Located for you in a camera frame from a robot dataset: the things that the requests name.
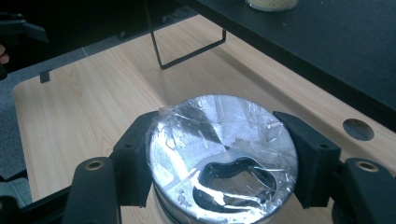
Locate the metal-lidded jar brown contents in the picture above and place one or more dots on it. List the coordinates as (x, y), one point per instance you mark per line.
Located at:
(218, 130)

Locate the grey tape piece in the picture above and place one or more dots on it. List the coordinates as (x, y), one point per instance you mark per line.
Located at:
(45, 76)

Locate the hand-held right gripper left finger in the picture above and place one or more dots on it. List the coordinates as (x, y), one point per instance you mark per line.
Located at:
(130, 161)

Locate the metal-lidded jar yellow contents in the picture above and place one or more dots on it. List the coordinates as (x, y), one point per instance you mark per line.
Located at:
(272, 4)

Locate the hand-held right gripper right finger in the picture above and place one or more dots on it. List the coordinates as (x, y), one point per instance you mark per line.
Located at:
(316, 161)

